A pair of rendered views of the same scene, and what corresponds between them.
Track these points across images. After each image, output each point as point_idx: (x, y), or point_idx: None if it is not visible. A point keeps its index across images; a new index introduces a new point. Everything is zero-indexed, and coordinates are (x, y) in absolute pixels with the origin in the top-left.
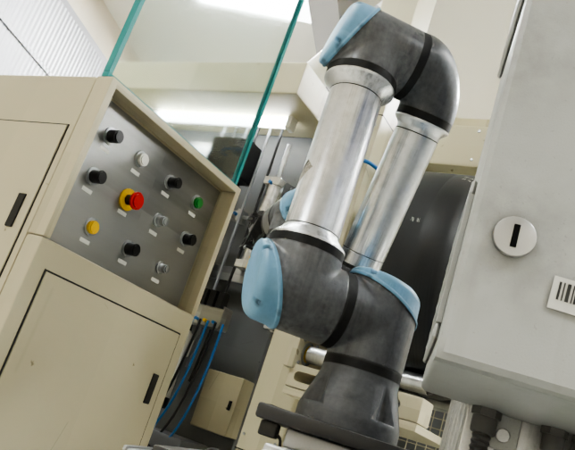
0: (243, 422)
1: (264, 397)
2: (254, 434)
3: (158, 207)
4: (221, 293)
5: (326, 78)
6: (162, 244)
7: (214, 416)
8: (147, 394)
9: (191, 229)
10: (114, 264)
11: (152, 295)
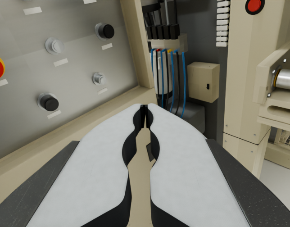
0: (219, 85)
1: (235, 103)
2: (234, 126)
3: (40, 33)
4: (171, 27)
5: None
6: (83, 59)
7: (201, 92)
8: (149, 157)
9: (102, 15)
10: (48, 123)
11: (102, 117)
